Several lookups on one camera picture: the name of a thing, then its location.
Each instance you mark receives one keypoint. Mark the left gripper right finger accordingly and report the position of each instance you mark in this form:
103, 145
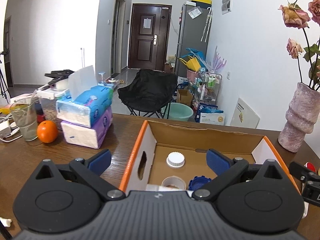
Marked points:
228, 171

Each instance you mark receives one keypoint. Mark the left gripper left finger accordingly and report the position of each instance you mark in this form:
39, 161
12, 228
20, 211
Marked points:
87, 172

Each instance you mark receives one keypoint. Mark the blue bottle cap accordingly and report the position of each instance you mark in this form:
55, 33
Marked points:
198, 182

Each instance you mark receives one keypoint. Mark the white bottle cap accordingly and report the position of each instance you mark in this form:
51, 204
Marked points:
175, 160

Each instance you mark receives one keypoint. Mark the red white lint brush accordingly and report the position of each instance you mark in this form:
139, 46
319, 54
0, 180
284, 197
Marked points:
310, 166

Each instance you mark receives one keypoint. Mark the white tape roll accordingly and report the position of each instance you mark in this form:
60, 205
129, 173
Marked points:
174, 182

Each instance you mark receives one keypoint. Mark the purple tissue pack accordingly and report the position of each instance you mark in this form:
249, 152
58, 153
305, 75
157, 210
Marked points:
88, 137

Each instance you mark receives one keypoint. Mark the white board on floor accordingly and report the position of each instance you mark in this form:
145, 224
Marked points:
244, 116

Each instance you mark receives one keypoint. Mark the orange fruit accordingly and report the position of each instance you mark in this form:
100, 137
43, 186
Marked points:
47, 131

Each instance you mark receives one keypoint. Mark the orange cardboard box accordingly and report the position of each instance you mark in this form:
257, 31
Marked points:
147, 162

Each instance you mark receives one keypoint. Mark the white spray bottle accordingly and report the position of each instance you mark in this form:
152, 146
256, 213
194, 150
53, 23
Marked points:
158, 188

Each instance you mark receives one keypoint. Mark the blue tissue pack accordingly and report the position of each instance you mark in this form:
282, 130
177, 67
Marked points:
86, 100

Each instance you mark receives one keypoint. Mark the green plastic basin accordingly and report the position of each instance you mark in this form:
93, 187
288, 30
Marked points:
177, 111

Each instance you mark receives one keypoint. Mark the pink textured vase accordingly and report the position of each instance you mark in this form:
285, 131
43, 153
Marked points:
301, 117

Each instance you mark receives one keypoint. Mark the clear food container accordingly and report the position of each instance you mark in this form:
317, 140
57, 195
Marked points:
48, 99

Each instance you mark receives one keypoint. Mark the clear drinking glass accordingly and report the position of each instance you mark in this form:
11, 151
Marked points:
24, 115

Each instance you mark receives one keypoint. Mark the white power adapter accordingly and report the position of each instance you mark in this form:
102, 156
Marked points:
5, 129

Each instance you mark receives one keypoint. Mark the black folding chair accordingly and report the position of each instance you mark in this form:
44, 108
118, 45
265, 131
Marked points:
150, 93

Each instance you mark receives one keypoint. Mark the grey refrigerator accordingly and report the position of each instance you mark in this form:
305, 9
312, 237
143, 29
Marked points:
192, 23

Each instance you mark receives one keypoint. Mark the dark brown door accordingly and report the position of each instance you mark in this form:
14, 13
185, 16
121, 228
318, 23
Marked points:
149, 36

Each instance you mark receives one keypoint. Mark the dried pink roses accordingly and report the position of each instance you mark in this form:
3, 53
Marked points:
295, 17

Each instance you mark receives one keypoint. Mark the wire storage rack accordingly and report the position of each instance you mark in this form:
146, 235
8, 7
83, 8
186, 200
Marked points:
205, 88

